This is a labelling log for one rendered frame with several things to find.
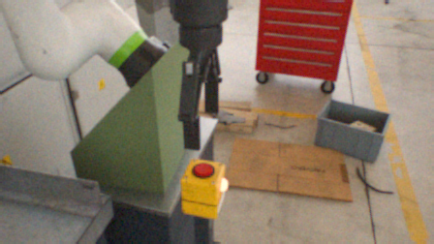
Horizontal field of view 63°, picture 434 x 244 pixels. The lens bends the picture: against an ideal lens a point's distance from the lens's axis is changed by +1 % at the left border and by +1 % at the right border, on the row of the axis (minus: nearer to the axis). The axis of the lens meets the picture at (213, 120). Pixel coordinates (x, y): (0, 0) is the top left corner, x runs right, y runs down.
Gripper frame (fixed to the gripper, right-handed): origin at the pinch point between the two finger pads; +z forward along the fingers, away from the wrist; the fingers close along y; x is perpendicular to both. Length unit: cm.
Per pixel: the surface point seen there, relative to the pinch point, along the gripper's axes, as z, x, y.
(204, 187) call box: 12.8, 1.3, 3.8
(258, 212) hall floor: 102, 6, -78
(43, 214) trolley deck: 17.3, -29.9, 14.9
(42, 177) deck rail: 11.8, -32.0, 10.3
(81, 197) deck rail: 15.3, -23.5, 10.3
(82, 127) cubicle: 60, -85, -73
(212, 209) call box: 18.8, 2.9, 3.7
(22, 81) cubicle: 22, -86, -46
